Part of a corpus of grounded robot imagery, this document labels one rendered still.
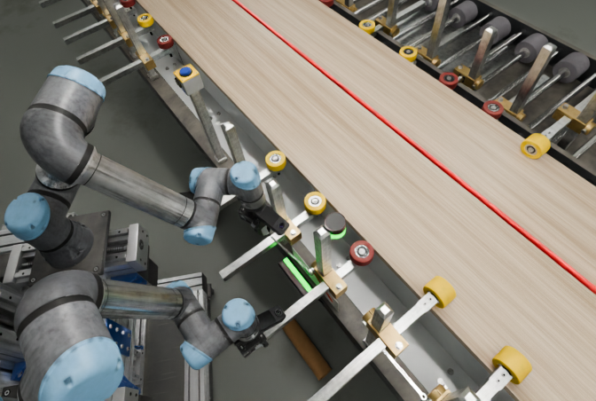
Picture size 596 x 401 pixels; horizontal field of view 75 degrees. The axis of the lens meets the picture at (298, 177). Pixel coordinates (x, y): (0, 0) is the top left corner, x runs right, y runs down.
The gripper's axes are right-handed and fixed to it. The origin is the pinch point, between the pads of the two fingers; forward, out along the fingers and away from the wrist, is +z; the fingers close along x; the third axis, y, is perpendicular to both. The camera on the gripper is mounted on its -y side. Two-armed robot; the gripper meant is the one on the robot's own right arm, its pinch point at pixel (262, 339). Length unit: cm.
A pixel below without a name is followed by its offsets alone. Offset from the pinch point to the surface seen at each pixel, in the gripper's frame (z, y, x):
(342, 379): -14.4, -11.1, 25.3
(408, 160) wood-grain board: -10, -80, -17
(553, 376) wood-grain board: -10, -57, 59
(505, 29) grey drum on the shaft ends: -6, -179, -45
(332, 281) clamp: -5.8, -28.1, 0.8
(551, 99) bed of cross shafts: 6, -168, -6
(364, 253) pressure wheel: -9.7, -41.5, 0.9
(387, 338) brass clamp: -15.8, -27.3, 25.1
